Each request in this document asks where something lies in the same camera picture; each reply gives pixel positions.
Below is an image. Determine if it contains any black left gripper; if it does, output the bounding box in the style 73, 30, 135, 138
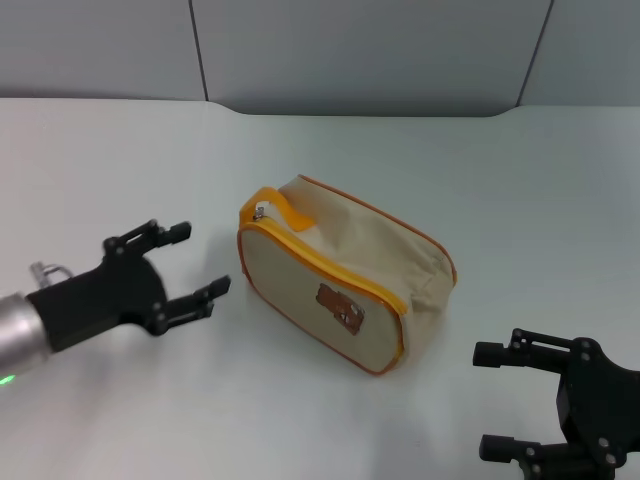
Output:
25, 218, 233, 353

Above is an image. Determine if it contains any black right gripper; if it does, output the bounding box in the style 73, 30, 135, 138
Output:
471, 326, 640, 480

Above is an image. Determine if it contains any beige food bag orange trim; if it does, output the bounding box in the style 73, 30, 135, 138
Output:
236, 173, 459, 378

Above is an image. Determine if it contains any silver connector plug with cable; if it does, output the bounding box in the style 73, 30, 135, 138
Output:
28, 260, 74, 290

